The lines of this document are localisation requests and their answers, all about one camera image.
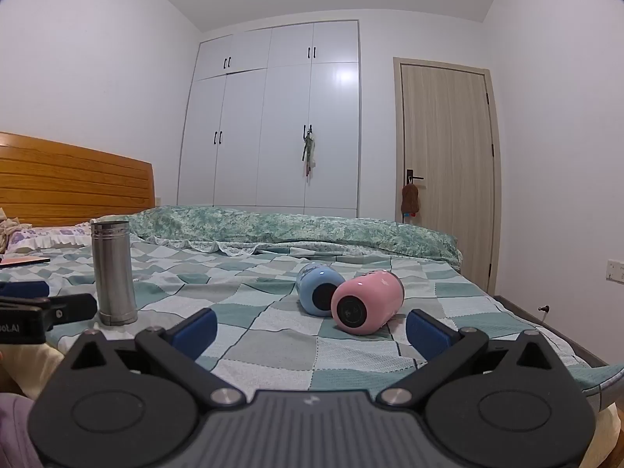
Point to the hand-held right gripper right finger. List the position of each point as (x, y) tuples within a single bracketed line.
[(429, 339)]

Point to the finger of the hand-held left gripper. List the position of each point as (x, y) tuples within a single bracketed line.
[(73, 308), (24, 289)]

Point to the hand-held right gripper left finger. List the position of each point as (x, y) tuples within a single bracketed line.
[(195, 334)]

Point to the pink cup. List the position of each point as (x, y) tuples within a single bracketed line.
[(365, 304)]

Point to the blue cup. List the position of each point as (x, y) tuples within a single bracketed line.
[(312, 282)]

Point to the cream cloth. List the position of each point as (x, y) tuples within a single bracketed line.
[(34, 365)]

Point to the purple floral pillow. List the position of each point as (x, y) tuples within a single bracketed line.
[(44, 239)]

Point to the stainless steel thermos flask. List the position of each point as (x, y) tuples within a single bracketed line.
[(114, 273)]

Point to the green checked bed sheet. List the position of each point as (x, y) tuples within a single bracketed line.
[(273, 346)]

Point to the purple cloth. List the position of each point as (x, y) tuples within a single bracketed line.
[(14, 429)]

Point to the wooden headboard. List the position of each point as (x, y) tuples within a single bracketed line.
[(73, 180)]

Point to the green floral quilt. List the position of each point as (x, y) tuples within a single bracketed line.
[(292, 229)]

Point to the light wooden door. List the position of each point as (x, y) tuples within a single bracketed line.
[(448, 165)]

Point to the green hanging ornament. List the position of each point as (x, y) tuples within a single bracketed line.
[(308, 148)]

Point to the white wardrobe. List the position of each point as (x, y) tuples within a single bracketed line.
[(273, 122)]

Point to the dark grey bed frame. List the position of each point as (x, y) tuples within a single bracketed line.
[(541, 324)]

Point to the wall socket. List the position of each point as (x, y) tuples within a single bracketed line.
[(615, 271)]

